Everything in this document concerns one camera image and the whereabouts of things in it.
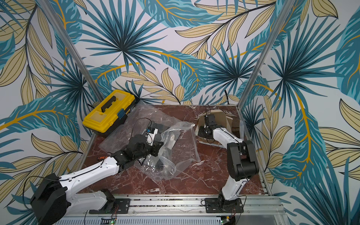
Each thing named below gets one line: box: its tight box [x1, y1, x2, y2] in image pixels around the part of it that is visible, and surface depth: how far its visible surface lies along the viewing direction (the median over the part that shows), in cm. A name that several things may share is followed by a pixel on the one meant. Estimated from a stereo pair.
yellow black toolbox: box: [82, 89, 136, 137], surface depth 94 cm
